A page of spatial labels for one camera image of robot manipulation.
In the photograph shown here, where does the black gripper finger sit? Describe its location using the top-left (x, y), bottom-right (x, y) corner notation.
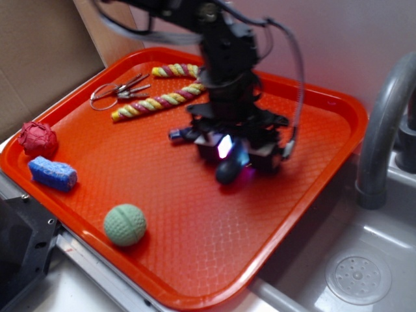
top-left (194, 133), bottom-right (233, 162)
top-left (248, 143), bottom-right (281, 174)

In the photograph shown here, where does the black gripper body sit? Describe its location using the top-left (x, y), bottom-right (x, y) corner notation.
top-left (187, 73), bottom-right (289, 149)

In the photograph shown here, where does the dark green plastic pickle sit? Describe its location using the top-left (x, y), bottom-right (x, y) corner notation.
top-left (215, 160), bottom-right (242, 185)

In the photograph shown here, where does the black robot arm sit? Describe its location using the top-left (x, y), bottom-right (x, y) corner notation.
top-left (100, 1), bottom-right (291, 184)

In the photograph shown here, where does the grey toy faucet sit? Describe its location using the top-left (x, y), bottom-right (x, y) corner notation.
top-left (356, 52), bottom-right (415, 210)

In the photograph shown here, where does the red plastic tray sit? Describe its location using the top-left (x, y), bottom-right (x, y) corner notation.
top-left (1, 47), bottom-right (368, 311)

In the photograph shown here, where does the light green textured ball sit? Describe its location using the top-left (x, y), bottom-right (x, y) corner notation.
top-left (103, 204), bottom-right (147, 247)

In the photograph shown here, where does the grey toy sink basin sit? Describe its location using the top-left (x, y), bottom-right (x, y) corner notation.
top-left (250, 160), bottom-right (415, 311)

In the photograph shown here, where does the sink drain strainer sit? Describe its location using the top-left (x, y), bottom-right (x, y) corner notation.
top-left (325, 248), bottom-right (392, 306)

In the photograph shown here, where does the blue sponge block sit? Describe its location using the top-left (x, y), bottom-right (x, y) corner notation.
top-left (28, 156), bottom-right (78, 192)

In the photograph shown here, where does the red crumpled ball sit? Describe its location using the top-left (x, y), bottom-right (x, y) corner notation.
top-left (18, 121), bottom-right (59, 159)

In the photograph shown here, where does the brown cardboard sheet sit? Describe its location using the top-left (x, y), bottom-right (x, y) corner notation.
top-left (1, 1), bottom-right (104, 141)

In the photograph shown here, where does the navy blue rope toy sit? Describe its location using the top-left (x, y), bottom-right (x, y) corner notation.
top-left (168, 127), bottom-right (199, 143)

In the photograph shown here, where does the multicolour braided rope toy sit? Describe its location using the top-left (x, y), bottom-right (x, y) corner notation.
top-left (111, 63), bottom-right (205, 122)

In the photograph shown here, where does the grey sleeved robot cable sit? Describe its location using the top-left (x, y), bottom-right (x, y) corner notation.
top-left (97, 0), bottom-right (306, 162)

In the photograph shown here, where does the metal key bunch with ring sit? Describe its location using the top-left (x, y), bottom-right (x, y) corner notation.
top-left (89, 73), bottom-right (151, 111)

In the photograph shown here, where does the aluminium frame rail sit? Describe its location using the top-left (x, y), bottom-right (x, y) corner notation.
top-left (1, 173), bottom-right (161, 311)

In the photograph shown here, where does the black metal bracket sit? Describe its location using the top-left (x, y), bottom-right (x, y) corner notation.
top-left (1, 197), bottom-right (59, 311)

